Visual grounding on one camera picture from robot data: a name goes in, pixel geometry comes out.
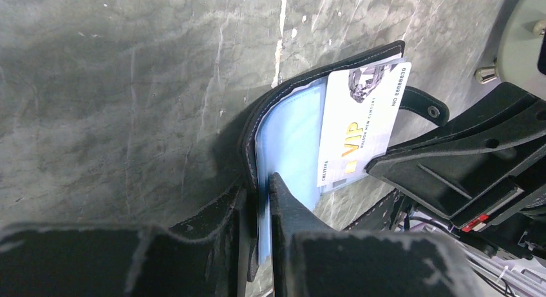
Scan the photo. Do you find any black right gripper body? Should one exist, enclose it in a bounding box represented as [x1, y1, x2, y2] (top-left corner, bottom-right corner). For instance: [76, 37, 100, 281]
[397, 82, 546, 262]

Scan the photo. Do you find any white VIP credit card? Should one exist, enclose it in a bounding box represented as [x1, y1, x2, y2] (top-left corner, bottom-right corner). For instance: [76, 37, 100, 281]
[317, 58, 411, 191]

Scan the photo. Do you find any cream cylinder orange face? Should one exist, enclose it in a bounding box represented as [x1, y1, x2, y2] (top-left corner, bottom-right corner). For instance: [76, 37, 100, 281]
[475, 0, 545, 99]

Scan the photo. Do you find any black card holder wallet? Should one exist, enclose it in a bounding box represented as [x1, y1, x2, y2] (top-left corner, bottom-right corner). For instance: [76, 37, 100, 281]
[240, 41, 449, 280]

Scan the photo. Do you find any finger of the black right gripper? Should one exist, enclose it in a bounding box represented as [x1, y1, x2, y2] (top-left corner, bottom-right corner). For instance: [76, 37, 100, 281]
[366, 101, 545, 228]

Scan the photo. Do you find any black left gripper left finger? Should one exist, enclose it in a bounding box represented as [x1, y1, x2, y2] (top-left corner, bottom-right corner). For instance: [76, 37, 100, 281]
[1, 188, 248, 296]

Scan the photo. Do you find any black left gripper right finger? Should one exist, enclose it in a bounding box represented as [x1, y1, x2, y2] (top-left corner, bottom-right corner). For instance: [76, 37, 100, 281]
[269, 173, 483, 296]

